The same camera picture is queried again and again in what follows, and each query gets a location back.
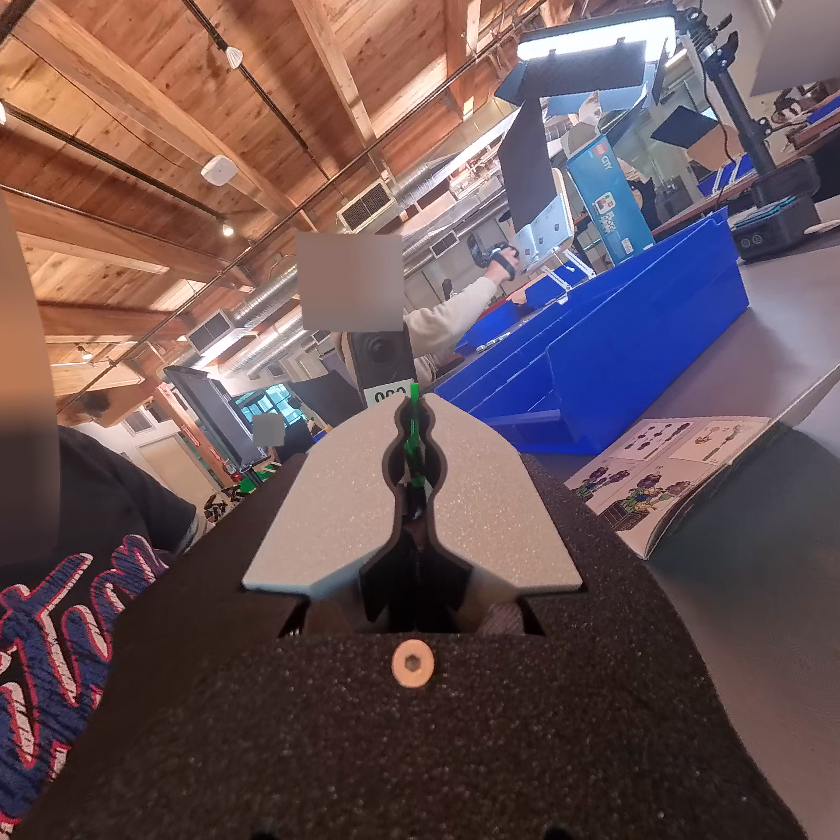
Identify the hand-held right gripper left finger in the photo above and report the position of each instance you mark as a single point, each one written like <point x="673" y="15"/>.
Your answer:
<point x="322" y="525"/>

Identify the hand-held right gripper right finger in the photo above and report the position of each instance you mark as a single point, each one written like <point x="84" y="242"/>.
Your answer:
<point x="505" y="525"/>

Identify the green lego stem piece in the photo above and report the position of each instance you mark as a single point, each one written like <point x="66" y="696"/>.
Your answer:
<point x="414" y="427"/>

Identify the blue plastic bin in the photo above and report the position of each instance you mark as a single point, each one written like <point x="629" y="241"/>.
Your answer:
<point x="617" y="341"/>

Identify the lego instruction booklet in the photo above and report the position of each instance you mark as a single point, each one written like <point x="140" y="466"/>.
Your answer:
<point x="670" y="473"/>

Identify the ceiling spotlight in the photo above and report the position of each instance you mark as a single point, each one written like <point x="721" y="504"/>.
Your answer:
<point x="227" y="229"/>

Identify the person's dark printed sweatshirt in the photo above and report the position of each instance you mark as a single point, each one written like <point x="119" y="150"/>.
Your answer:
<point x="66" y="630"/>

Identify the tall blue cardboard box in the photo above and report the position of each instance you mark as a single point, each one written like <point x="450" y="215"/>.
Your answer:
<point x="607" y="197"/>

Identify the bright studio light panel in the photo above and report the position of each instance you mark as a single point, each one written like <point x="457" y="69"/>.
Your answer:
<point x="597" y="40"/>

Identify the small black box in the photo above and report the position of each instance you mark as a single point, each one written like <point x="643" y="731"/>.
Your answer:
<point x="775" y="226"/>

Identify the black light stand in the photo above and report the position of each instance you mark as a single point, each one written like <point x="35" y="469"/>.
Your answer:
<point x="742" y="105"/>

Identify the silver ventilation duct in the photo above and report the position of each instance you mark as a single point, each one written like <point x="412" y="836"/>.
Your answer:
<point x="433" y="171"/>

